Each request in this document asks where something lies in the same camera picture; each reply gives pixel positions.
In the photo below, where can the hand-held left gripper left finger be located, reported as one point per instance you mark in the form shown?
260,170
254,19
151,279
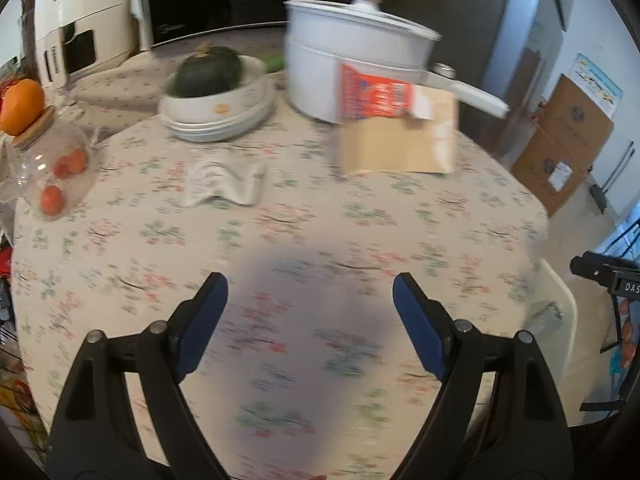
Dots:
205,320

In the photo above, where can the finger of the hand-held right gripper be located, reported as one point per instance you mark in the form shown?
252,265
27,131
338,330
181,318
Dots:
590,266

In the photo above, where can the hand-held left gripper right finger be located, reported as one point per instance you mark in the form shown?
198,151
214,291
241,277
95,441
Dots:
417,320

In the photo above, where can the cream chair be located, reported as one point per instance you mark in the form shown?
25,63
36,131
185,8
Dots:
555,285

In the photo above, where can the black metal stand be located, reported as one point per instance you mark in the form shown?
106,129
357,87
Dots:
616,330

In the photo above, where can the brown cardboard box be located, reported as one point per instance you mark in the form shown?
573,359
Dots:
545,170
575,120

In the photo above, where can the white paper wrapper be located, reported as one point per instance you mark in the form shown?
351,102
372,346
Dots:
225,182

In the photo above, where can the brown paper bag, red label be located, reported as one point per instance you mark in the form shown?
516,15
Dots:
400,145

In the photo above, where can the white plate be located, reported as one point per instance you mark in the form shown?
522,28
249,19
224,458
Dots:
215,132

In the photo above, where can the small red fruit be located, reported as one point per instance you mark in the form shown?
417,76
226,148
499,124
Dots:
51,198
70,162

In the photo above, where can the white bowl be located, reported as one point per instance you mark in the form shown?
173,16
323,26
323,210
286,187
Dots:
235,102

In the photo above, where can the clear glass jar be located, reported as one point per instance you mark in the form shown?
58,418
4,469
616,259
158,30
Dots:
75,137

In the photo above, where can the red white carton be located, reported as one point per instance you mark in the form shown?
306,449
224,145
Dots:
375,92

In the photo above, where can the dark green squash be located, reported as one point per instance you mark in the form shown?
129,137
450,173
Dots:
210,72

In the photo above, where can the green vegetable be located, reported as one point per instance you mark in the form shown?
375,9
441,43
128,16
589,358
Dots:
276,64

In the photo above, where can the orange fruit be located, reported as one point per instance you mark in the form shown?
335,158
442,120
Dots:
22,105

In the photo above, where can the black screen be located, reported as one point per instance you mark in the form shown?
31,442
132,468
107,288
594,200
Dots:
225,0

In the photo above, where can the white kitchen appliance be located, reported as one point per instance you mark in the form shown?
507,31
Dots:
90,5

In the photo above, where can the wall poster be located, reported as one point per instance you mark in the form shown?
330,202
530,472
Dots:
600,80

